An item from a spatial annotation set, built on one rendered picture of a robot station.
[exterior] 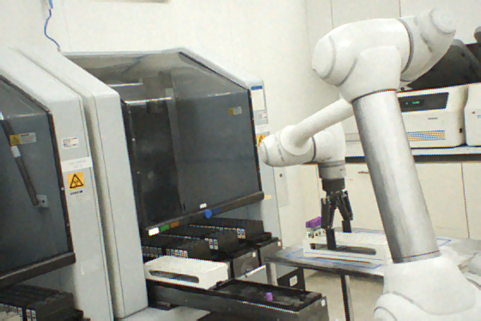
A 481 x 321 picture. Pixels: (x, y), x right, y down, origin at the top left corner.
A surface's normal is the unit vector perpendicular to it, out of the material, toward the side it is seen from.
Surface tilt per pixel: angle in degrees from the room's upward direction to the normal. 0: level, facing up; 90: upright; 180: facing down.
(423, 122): 90
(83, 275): 90
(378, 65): 80
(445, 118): 90
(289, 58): 90
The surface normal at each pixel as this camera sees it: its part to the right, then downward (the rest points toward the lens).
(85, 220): 0.74, -0.02
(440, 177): -0.66, 0.16
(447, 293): 0.25, -0.25
